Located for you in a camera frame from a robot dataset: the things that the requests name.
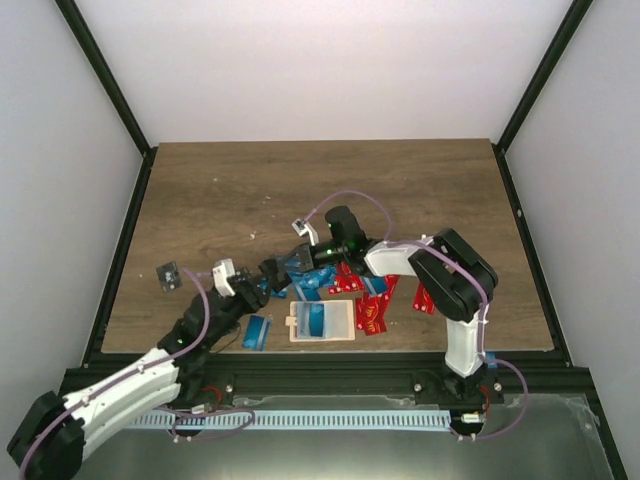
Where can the blue vip card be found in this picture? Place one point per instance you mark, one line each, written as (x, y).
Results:
(307, 285)
(310, 320)

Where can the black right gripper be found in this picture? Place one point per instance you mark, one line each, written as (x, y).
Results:
(306, 258)

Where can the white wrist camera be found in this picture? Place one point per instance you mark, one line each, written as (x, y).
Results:
(222, 272)
(303, 228)

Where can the lone black VIP card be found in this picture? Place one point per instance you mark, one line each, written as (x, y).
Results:
(169, 276)

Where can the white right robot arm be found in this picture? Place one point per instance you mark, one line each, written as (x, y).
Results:
(458, 280)

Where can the red VIP card long diagonal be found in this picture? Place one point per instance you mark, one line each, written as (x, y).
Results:
(345, 281)

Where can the light blue slotted cable duct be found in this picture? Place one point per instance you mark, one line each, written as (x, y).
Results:
(413, 420)

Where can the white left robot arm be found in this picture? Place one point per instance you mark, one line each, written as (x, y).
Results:
(59, 432)

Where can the black frame post right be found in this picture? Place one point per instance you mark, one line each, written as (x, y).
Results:
(561, 39)

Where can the black frame post left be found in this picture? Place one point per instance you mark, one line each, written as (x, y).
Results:
(89, 46)

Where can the black frame post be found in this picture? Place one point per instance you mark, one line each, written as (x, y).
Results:
(561, 39)
(89, 46)

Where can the blue striped card front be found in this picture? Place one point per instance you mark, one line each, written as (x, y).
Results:
(256, 333)

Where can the red VIP card far right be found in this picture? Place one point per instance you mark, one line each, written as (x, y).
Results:
(422, 301)

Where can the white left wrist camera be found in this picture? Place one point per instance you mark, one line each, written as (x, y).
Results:
(222, 272)

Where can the red card by holder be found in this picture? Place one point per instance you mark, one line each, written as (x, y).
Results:
(370, 311)

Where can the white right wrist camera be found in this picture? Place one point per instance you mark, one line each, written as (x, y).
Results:
(303, 228)

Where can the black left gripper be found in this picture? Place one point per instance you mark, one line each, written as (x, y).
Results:
(257, 294)

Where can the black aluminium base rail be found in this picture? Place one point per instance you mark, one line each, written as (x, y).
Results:
(422, 376)

